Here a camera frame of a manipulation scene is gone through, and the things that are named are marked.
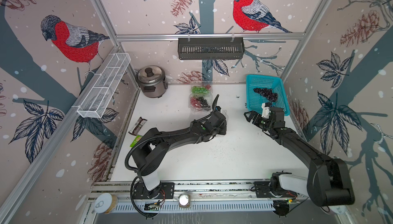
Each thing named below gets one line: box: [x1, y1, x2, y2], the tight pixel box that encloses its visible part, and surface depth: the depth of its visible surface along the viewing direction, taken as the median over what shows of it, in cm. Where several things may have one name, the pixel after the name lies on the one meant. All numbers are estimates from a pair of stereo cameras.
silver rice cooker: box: [135, 64, 168, 99], surface depth 105 cm
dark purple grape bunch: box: [253, 87, 278, 103], surface depth 112 cm
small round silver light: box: [178, 193, 191, 208], surface depth 64 cm
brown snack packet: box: [127, 116, 148, 137], surface depth 100 cm
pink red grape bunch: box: [190, 96, 202, 108], surface depth 103 cm
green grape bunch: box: [191, 85, 212, 95], surface depth 112 cm
